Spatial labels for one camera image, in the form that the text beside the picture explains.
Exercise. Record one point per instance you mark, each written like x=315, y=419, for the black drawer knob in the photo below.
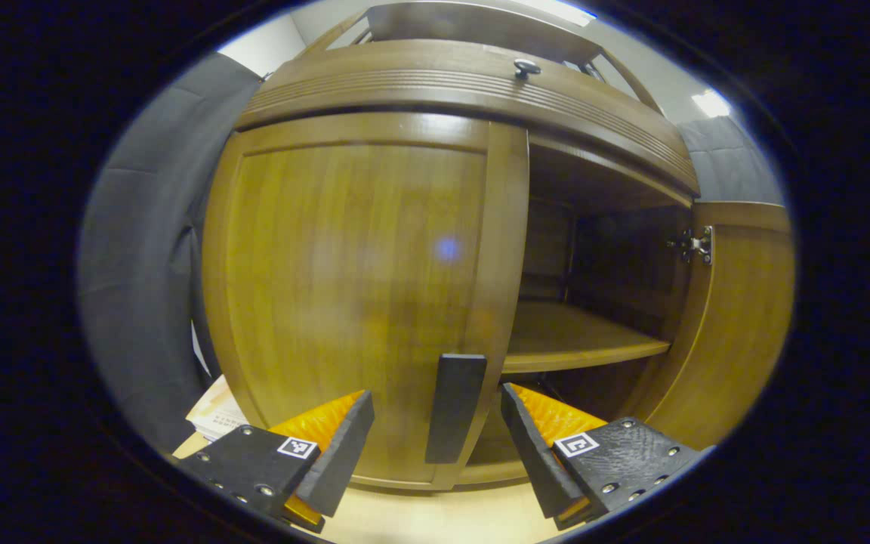
x=526, y=68

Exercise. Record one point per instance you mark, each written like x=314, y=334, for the metal door hinge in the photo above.
x=695, y=244

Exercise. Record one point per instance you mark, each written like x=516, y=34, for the stack of books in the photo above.
x=216, y=412

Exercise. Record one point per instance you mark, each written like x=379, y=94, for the wooden inner shelf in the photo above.
x=571, y=336

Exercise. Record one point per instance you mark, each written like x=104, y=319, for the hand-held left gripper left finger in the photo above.
x=344, y=453

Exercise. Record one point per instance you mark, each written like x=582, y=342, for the small ceiling light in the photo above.
x=711, y=103

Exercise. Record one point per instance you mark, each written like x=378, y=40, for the wooden double-door shoe cabinet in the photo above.
x=473, y=23

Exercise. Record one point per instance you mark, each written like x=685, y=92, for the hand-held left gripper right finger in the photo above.
x=533, y=461

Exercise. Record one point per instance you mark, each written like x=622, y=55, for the wooden drawer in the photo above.
x=405, y=60

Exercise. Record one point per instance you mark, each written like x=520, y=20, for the wooden shoe cabinet door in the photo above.
x=737, y=325
x=344, y=264

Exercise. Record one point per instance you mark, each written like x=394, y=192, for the large ceiling light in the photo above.
x=559, y=10

